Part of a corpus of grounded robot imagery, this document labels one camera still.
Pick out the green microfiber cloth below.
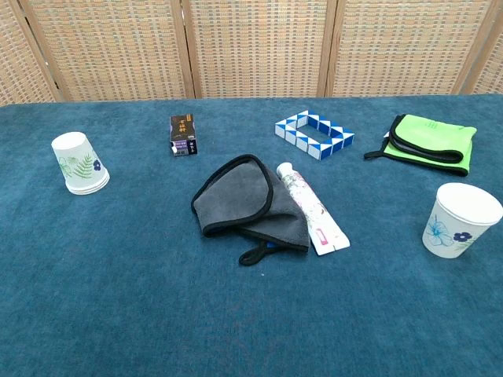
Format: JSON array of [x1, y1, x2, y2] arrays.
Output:
[[363, 113, 478, 178]]

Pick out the small black purple box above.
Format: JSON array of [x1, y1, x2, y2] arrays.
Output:
[[169, 113, 199, 158]]

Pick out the teal blue table mat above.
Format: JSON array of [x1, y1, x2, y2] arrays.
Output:
[[0, 93, 503, 377]]

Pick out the white floral toothpaste tube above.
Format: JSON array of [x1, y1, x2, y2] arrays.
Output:
[[276, 162, 351, 257]]

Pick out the grey microfiber cloth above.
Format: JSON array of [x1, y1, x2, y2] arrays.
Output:
[[190, 153, 312, 267]]

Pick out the woven bamboo folding screen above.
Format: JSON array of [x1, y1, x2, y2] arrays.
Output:
[[0, 0, 503, 107]]

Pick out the blue white snake puzzle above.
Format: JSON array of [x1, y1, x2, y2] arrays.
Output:
[[274, 109, 356, 161]]

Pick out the single white floral paper cup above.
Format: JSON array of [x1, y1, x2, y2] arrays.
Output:
[[422, 182, 503, 259]]

